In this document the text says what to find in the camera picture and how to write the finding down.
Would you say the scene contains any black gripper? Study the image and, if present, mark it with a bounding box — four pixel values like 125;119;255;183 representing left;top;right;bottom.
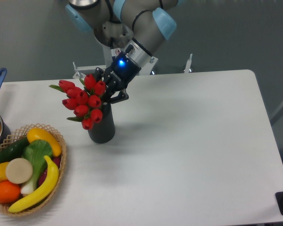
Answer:
94;53;141;104

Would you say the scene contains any red tulip bouquet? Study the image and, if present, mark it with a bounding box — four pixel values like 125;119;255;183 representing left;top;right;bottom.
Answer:
50;74;106;130

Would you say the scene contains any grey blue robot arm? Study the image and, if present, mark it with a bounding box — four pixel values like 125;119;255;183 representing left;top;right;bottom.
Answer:
65;0;181;104

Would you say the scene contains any dark grey ribbed vase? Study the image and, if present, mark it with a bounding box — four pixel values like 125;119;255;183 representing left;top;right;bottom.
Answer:
88;104;115;144

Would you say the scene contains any purple red vegetable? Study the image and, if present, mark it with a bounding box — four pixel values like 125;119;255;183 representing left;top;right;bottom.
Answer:
38;156;61;187

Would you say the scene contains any green bok choy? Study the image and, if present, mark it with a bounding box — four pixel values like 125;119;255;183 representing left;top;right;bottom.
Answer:
21;139;53;196

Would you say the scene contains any woven wicker basket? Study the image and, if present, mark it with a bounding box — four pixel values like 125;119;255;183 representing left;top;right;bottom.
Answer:
0;123;67;217

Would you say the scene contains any yellow banana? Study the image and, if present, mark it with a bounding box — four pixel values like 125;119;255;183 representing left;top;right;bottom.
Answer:
8;155;59;213

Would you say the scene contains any green cucumber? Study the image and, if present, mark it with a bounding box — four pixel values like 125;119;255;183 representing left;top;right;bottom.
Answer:
0;137;29;163

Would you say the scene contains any beige round disc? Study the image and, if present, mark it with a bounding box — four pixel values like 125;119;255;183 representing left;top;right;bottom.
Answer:
5;158;33;184

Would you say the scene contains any orange fruit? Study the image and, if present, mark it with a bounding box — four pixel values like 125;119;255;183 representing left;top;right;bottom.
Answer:
0;180;20;203

